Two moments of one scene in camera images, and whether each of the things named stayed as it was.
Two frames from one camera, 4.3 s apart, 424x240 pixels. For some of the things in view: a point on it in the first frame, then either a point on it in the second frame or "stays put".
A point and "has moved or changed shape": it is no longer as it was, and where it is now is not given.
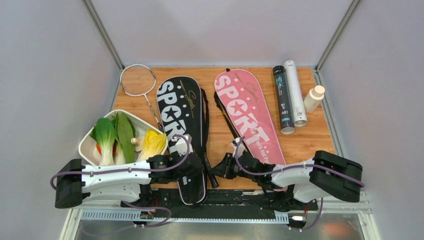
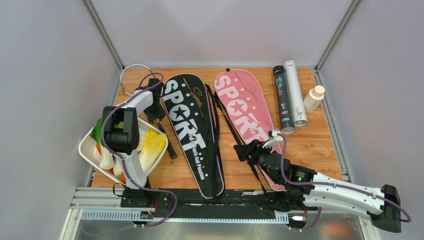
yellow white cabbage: (154, 143) stays put
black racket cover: (182, 109) has moved or changed shape
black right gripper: (224, 168) to (253, 150)
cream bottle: (313, 99) stays put
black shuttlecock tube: (283, 100) stays put
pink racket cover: (251, 114) stays put
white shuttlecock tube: (299, 116) stays put
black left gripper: (196, 172) to (160, 114)
